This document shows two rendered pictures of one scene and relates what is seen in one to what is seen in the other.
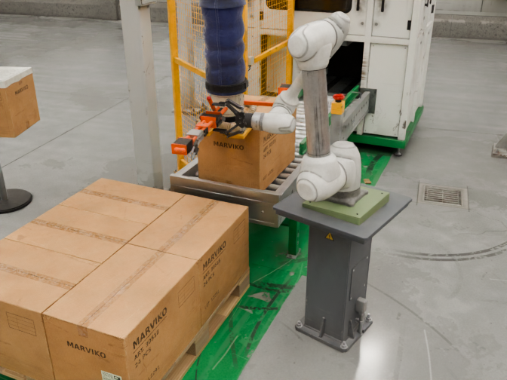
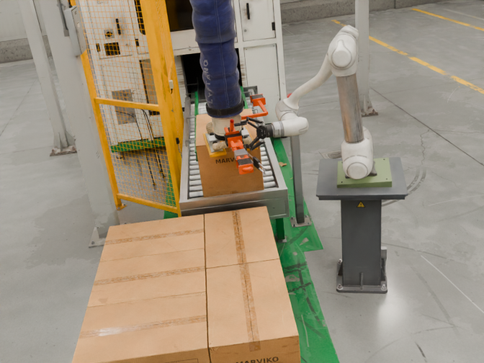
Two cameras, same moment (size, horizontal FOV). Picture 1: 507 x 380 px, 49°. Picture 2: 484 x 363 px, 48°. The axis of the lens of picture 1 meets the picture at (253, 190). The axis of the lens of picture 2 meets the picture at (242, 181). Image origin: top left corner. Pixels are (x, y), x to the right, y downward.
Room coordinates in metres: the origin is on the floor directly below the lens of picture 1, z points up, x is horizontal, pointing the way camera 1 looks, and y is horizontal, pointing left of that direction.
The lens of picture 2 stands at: (0.07, 1.41, 2.21)
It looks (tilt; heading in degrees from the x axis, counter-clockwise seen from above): 26 degrees down; 335
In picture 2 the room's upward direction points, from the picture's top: 7 degrees counter-clockwise
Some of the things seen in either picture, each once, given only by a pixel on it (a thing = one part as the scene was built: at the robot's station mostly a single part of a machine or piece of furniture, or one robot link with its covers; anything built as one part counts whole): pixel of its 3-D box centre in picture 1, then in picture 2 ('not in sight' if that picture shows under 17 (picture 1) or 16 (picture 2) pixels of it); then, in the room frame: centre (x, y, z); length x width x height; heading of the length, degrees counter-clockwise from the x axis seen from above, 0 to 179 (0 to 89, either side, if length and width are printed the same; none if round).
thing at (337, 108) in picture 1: (333, 177); (296, 163); (3.26, -0.51, 0.50); 0.07 x 0.07 x 1.00; 67
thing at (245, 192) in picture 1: (222, 188); (233, 198); (2.93, 0.18, 0.58); 0.70 x 0.03 x 0.06; 67
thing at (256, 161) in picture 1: (249, 141); (228, 153); (3.25, 0.03, 0.75); 0.60 x 0.40 x 0.40; 156
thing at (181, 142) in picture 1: (182, 145); (244, 166); (2.39, 0.32, 1.05); 0.08 x 0.07 x 0.05; 163
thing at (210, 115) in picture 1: (210, 119); (233, 139); (2.72, 0.22, 1.07); 0.10 x 0.08 x 0.06; 73
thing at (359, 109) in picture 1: (332, 142); (263, 138); (3.88, -0.58, 0.50); 2.31 x 0.05 x 0.19; 157
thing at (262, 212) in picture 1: (223, 204); (235, 212); (2.92, 0.18, 0.47); 0.70 x 0.03 x 0.15; 67
